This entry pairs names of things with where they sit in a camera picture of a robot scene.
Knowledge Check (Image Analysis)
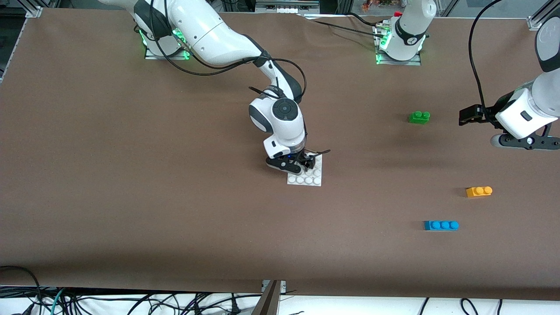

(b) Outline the white studded base plate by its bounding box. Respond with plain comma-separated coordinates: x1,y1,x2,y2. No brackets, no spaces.
287,153,323,187

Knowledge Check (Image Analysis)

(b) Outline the blue three-stud block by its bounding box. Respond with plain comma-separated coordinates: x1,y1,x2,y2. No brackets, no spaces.
423,220,460,231

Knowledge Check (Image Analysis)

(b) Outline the white power strip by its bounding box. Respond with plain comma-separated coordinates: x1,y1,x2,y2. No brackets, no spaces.
255,0,321,14

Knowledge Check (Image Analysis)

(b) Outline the brown table cover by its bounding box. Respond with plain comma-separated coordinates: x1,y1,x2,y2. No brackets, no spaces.
0,8,560,302

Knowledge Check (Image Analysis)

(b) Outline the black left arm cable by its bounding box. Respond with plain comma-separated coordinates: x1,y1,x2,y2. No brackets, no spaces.
469,0,504,115

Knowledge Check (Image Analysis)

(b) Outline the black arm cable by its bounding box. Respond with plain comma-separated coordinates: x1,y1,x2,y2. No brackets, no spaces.
469,0,504,115
149,0,308,137

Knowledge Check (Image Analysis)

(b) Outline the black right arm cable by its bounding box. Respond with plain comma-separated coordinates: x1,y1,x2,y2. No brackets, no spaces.
149,0,308,137

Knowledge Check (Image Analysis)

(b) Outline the black base cable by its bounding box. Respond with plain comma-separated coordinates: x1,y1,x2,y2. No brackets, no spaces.
311,19,380,35
345,12,385,27

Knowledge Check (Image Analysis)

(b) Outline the aluminium frame post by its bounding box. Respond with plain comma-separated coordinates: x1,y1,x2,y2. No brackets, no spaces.
252,280,287,315

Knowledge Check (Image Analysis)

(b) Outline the teal floor cable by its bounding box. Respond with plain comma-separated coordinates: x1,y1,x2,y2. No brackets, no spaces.
49,288,66,315

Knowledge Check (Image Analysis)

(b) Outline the black looped floor cable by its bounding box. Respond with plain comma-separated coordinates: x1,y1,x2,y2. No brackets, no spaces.
0,266,43,315

